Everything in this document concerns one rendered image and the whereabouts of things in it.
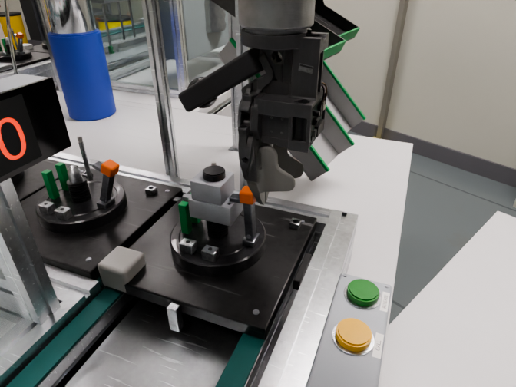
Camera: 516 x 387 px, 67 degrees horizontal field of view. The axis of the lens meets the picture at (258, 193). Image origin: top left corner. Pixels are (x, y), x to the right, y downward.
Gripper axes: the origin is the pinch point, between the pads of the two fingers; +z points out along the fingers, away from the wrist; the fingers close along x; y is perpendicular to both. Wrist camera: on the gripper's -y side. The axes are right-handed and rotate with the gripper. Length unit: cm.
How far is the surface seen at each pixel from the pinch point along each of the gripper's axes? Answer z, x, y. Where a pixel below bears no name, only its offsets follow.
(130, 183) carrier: 10.1, 9.9, -30.0
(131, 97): 21, 80, -85
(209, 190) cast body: -0.4, -2.2, -5.9
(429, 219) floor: 107, 171, 41
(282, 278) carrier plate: 10.3, -3.3, 4.9
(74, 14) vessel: -12, 56, -81
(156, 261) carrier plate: 10.2, -6.8, -12.8
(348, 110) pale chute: 4.2, 47.8, 3.4
